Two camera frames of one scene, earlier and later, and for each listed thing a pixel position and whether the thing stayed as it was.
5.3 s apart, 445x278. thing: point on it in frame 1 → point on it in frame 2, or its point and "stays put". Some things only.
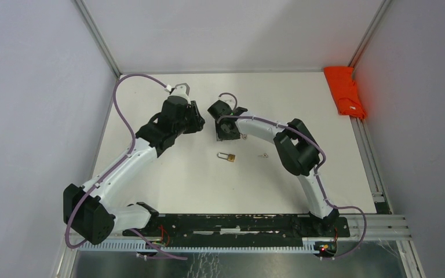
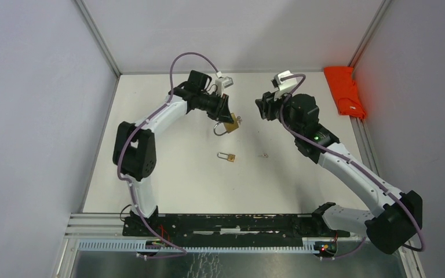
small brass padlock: (230, 157) stays put
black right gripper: (221, 134) → (267, 104)
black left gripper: (198, 121) → (222, 112)
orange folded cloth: (349, 102) stays put
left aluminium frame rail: (98, 37) stays put
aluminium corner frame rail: (368, 33) stays put
